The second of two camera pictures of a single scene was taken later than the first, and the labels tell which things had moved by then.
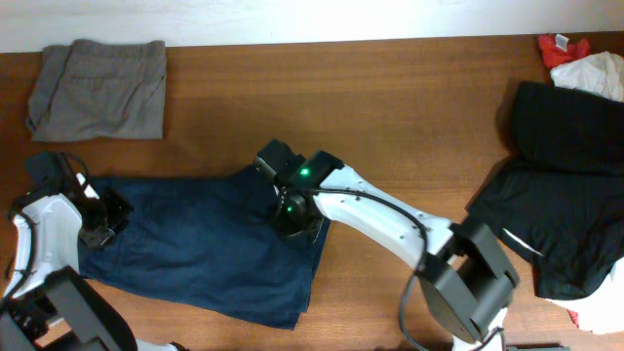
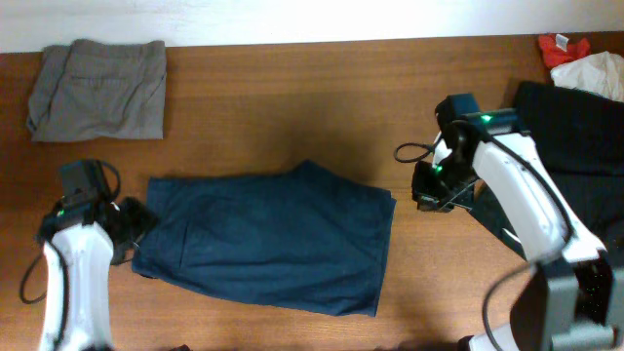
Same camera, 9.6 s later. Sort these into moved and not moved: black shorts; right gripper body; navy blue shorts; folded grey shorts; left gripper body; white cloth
Moved: left gripper body; right gripper body; navy blue shorts
Not moved: folded grey shorts; white cloth; black shorts
